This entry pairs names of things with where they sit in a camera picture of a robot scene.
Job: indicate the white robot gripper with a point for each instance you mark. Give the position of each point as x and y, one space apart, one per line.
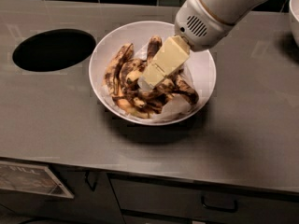
199 27

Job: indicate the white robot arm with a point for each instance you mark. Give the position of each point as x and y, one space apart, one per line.
229 11

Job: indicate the white round bowl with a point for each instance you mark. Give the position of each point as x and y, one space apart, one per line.
199 70

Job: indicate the right lower spotted banana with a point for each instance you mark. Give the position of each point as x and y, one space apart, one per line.
185 90

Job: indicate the short middle spotted banana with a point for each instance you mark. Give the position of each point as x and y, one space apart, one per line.
131 71

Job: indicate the white paper bowl liner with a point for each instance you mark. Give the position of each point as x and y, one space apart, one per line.
165 106

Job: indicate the left spotted banana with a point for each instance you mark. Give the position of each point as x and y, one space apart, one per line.
111 76

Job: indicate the bottom yellow banana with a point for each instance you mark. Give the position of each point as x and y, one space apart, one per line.
132 105

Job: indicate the white bowl at edge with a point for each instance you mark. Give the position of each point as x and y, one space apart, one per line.
294 19

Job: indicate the round black counter opening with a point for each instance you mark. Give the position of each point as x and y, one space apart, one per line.
53 50

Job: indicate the grey cabinet drawer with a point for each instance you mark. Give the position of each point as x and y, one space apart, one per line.
182 200

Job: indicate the framed sign on cabinet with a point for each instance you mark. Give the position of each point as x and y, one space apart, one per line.
32 178

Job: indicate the black cabinet door handle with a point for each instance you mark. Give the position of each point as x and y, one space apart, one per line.
91 180

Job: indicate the black drawer handle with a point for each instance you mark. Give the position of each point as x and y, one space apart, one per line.
219 204

